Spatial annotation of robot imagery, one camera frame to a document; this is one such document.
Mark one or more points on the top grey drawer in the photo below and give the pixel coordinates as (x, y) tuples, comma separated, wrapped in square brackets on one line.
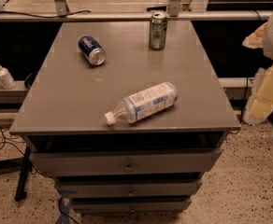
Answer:
[(125, 163)]

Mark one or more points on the clear plastic water bottle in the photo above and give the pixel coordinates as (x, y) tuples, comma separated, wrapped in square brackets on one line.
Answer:
[(142, 104)]

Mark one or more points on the white pump dispenser bottle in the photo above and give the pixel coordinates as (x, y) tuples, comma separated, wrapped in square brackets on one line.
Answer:
[(6, 79)]

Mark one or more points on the green soda can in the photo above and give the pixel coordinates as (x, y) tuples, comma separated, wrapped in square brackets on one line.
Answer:
[(158, 26)]

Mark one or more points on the blue pepsi can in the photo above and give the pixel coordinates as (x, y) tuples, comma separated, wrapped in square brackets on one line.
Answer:
[(92, 50)]

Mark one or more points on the metal frame rail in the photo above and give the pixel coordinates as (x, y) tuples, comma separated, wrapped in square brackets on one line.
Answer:
[(234, 15)]

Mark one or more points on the middle grey drawer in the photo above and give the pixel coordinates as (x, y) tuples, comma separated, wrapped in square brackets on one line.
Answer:
[(141, 188)]

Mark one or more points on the grey drawer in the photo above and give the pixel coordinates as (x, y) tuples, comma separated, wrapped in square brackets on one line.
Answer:
[(138, 205), (125, 163), (141, 188)]

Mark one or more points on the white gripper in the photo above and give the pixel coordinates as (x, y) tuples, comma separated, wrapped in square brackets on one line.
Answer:
[(260, 103)]

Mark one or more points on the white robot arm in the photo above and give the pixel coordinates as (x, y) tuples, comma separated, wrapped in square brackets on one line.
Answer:
[(260, 103)]

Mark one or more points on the grey drawer cabinet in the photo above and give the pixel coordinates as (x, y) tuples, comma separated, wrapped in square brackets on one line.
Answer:
[(121, 127)]

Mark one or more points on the bottom grey drawer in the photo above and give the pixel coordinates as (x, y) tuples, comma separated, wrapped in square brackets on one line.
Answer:
[(138, 205)]

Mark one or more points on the black stand leg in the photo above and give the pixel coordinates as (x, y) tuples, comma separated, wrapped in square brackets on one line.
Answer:
[(26, 168)]

